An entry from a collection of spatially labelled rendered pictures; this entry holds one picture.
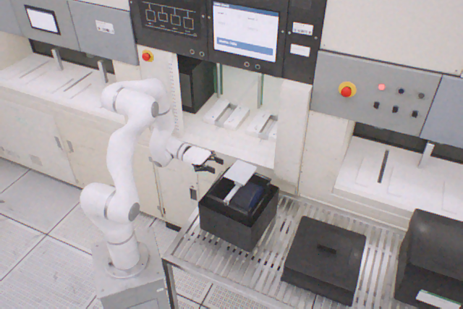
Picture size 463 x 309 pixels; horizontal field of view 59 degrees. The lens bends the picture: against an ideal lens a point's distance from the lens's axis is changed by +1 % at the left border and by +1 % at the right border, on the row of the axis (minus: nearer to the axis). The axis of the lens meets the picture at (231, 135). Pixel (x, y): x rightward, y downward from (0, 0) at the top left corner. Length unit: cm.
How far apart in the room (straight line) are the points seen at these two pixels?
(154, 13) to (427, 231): 144
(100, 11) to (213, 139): 85
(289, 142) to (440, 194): 77
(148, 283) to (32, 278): 126
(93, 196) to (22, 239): 163
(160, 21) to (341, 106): 87
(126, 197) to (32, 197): 196
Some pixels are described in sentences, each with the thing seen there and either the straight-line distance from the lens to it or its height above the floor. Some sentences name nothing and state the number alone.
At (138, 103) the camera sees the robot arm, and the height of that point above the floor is 149.
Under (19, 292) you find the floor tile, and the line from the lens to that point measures 293.
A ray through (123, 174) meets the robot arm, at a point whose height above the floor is 125.
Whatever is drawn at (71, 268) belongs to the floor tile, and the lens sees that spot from 291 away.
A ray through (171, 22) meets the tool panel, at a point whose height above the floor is 155.
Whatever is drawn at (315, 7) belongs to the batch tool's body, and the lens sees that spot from 157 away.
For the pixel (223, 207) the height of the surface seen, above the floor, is 95.
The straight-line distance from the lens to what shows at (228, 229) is 182.
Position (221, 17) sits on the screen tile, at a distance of 173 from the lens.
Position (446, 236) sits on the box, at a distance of 180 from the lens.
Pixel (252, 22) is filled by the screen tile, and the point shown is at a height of 162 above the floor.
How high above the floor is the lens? 229
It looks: 39 degrees down
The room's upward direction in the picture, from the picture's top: straight up
